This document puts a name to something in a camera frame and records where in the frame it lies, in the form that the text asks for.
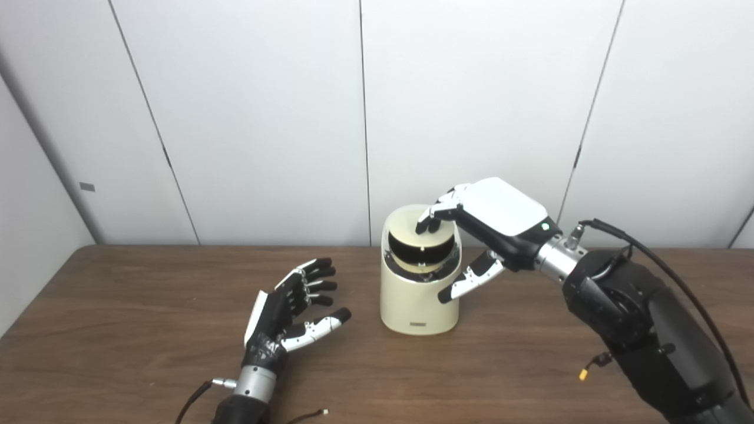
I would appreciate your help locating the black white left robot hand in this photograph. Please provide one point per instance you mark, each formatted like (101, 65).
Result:
(274, 318)

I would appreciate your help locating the small grey wall tag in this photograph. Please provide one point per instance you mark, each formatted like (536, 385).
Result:
(87, 186)

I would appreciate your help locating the cream-colored round bin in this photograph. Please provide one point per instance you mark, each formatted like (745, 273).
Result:
(418, 300)

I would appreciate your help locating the cream round bin lid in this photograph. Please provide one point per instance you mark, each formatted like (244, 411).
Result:
(421, 247)

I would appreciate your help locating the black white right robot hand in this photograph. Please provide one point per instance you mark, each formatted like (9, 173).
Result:
(500, 212)

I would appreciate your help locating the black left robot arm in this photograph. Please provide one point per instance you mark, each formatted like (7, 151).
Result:
(247, 397)

